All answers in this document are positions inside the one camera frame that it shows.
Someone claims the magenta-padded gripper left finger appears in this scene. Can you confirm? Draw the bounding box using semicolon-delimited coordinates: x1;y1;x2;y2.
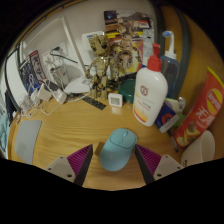
44;143;94;187

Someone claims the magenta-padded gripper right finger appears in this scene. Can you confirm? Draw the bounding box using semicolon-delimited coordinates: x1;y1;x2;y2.
134;143;183;185

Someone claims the light blue computer mouse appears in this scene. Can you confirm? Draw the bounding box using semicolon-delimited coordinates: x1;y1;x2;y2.
98;127;138;172

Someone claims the grey mouse pad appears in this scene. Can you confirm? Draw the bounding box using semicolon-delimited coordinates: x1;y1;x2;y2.
14;119;43;165

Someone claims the white mug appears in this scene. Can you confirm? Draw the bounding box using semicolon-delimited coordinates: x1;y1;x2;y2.
180;129;217;168

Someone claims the small blue white box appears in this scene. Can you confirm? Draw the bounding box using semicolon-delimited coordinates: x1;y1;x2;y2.
153;103;181;134

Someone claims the red chips can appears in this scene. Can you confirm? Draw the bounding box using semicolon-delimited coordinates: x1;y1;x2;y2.
173;66;224;149

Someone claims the teal cloth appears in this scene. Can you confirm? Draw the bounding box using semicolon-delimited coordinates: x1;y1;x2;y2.
0;111;11;158

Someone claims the small white charger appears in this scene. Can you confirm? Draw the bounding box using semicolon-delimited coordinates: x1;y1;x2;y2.
53;89;68;105

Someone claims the black ruler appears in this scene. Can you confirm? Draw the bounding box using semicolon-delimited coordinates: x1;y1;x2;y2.
81;95;108;111

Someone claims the clear domed container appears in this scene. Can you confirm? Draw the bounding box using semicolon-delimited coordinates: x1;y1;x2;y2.
18;93;34;111

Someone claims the white red-capped pump bottle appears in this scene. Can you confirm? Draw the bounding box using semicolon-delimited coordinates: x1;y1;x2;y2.
132;43;169;128

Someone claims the white multi-port charger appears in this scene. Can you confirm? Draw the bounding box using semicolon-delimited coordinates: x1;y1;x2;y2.
36;83;53;102

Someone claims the small white square clock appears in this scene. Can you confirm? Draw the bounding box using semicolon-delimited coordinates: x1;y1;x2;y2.
107;92;124;108

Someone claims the white desk lamp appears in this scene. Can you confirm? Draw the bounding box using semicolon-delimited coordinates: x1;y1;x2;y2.
19;16;94;95

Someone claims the green round tin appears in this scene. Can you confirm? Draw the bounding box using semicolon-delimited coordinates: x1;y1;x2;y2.
117;78;138;104

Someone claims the blue spray bottle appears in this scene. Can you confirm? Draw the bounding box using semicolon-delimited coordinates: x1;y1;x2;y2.
159;30;182;101

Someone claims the robot model kit box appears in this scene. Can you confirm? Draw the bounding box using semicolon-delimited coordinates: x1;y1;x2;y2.
18;49;48;98

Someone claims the colourful poster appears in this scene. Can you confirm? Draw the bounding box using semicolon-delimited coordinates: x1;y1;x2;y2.
103;9;156;74

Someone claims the dark grey metal frame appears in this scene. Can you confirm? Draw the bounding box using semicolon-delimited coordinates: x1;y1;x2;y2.
3;0;193;101

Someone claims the white wall socket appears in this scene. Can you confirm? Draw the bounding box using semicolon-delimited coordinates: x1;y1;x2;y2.
49;41;70;62

